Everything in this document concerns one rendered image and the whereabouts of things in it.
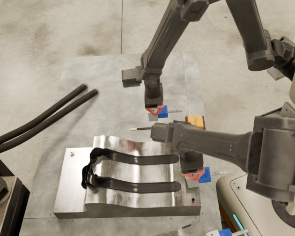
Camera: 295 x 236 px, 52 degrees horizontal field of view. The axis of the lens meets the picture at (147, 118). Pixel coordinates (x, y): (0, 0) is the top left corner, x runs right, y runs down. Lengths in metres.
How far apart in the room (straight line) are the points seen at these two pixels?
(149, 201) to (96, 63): 0.85
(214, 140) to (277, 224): 1.21
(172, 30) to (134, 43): 2.30
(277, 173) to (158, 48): 0.50
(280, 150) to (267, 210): 1.33
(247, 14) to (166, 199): 0.62
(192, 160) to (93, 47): 2.34
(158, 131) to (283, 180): 0.48
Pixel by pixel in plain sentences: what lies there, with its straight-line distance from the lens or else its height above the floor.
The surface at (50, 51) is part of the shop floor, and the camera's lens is 3.19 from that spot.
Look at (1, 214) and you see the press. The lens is 1.29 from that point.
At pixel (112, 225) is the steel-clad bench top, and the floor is 0.80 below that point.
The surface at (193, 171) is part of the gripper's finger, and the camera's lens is 0.90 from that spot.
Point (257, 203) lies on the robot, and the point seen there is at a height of 0.28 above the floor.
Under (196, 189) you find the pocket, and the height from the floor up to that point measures 0.86.
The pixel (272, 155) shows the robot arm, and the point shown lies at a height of 1.49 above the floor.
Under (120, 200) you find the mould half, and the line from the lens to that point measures 1.02.
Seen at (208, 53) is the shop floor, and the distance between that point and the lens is 2.89.
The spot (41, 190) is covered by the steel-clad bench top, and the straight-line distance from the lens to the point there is 1.25.
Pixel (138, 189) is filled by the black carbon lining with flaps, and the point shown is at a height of 0.88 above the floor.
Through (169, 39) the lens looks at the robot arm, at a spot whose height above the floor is 1.37.
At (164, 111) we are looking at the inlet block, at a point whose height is 0.95.
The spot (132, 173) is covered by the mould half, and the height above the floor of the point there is 0.89.
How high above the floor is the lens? 1.83
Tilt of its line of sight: 51 degrees down
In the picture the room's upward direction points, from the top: 7 degrees counter-clockwise
